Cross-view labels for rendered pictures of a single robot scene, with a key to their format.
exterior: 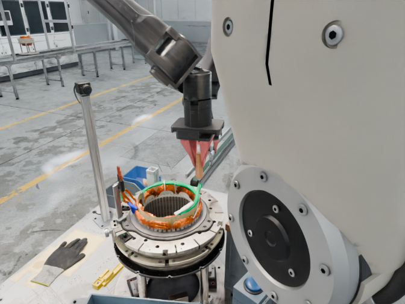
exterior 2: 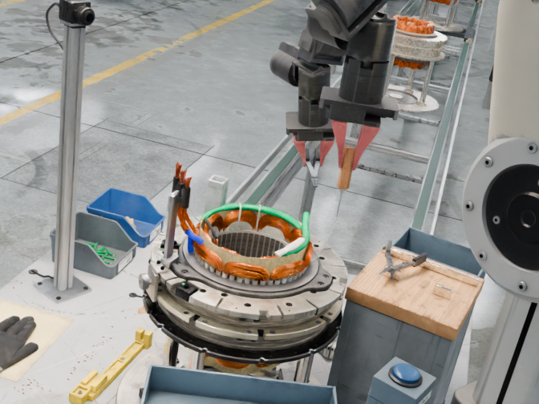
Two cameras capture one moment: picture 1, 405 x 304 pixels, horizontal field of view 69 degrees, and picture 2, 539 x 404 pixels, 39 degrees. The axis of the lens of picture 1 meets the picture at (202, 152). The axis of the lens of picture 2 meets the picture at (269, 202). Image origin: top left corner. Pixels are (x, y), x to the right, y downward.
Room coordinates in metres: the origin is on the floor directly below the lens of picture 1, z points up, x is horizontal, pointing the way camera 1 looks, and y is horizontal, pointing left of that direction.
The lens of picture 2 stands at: (-0.35, 0.27, 1.69)
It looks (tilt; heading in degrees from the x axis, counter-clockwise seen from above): 24 degrees down; 350
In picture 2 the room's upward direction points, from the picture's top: 10 degrees clockwise
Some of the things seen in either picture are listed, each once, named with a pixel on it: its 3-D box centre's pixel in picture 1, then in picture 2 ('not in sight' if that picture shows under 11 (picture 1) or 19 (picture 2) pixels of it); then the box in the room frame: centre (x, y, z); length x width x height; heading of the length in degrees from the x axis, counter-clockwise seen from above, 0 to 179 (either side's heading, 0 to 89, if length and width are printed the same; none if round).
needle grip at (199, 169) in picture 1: (199, 165); (346, 167); (0.58, 0.01, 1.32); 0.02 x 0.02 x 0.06
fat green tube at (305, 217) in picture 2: (192, 199); (299, 235); (0.70, 0.03, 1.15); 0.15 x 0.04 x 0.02; 152
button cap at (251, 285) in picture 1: (254, 283); (406, 373); (0.51, -0.12, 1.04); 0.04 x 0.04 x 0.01
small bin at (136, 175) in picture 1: (142, 179); (126, 217); (1.36, 0.32, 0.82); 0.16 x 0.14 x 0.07; 69
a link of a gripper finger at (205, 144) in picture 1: (196, 146); (349, 135); (0.59, 0.01, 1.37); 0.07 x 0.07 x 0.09; 77
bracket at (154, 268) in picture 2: (114, 231); (156, 280); (0.65, 0.25, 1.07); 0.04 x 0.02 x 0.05; 20
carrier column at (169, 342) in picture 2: not in sight; (174, 325); (0.78, 0.20, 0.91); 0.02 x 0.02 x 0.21
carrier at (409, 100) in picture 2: not in sight; (403, 65); (2.83, -0.78, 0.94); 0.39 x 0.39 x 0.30
